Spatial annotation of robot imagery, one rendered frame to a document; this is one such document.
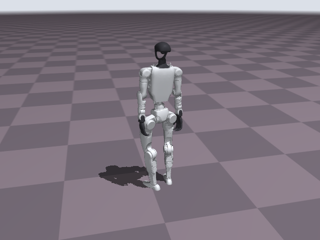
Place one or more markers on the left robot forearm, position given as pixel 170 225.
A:
pixel 141 105

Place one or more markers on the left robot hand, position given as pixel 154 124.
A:
pixel 142 126

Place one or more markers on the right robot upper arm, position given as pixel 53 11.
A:
pixel 176 91

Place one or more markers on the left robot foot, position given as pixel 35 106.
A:
pixel 147 183

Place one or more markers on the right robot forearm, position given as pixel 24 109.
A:
pixel 178 103

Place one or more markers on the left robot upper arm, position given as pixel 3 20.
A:
pixel 144 73

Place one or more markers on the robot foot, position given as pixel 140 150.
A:
pixel 168 181
pixel 147 183

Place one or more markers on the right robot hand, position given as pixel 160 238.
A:
pixel 178 121

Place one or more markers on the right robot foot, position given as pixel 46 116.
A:
pixel 168 181

